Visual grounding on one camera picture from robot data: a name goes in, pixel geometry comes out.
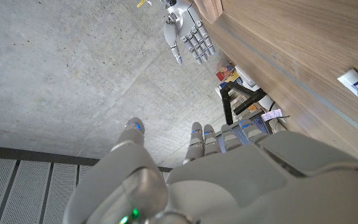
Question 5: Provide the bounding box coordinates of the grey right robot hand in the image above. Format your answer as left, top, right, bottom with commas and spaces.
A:
162, 0, 216, 66

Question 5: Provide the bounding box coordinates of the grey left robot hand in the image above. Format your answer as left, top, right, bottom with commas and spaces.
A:
63, 117, 358, 224

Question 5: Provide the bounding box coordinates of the white marker with black cap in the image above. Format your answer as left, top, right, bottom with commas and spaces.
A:
336, 68, 358, 96

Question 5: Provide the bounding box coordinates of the small white box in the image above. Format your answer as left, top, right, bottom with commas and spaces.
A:
234, 65, 257, 88

